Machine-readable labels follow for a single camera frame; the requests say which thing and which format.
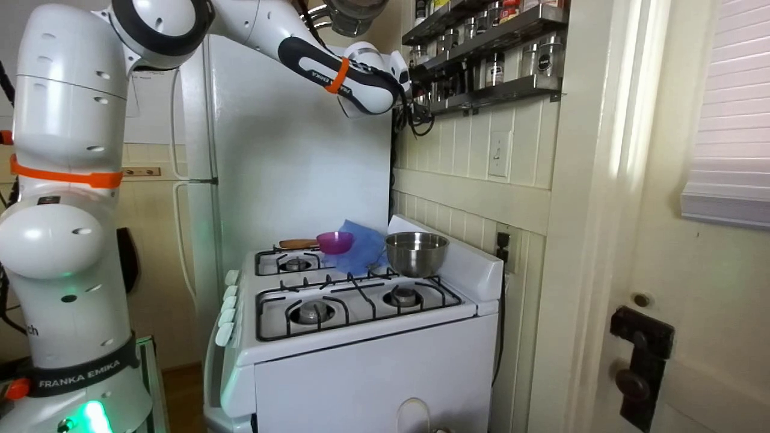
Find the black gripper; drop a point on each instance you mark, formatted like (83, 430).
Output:
(412, 98)

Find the small black bottle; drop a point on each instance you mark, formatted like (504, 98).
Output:
(469, 81)

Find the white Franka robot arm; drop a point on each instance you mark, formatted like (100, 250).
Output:
(67, 266)

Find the hanging steel pot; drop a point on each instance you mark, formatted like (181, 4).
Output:
(357, 16)

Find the white refrigerator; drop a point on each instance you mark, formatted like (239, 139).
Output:
(296, 159)

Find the glass spice jar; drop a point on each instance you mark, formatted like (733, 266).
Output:
(542, 58)

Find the steel mixing bowl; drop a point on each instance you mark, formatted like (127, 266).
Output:
(417, 256)

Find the blue cloth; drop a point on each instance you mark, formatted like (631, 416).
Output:
(363, 249)

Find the purple plastic bowl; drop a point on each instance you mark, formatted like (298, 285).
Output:
(334, 243)

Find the black stove grate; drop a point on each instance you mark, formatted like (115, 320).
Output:
(357, 289)
(267, 258)

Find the gas burner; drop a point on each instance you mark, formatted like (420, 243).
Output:
(399, 300)
(310, 314)
(298, 264)

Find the white stove knob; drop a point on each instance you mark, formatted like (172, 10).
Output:
(230, 296)
(224, 315)
(231, 278)
(222, 336)

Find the white gas stove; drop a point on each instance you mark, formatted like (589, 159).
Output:
(386, 377)

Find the white window blind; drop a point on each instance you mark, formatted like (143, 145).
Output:
(735, 120)

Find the black door lock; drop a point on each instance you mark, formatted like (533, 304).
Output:
(641, 351)

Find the white door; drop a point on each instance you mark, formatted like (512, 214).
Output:
(722, 320)

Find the steel wall shelf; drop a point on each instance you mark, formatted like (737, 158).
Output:
(512, 94)
(437, 19)
(512, 36)

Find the white wall outlet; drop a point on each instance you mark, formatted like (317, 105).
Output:
(498, 153)

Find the black wall plug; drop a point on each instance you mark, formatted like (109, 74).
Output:
(504, 243)

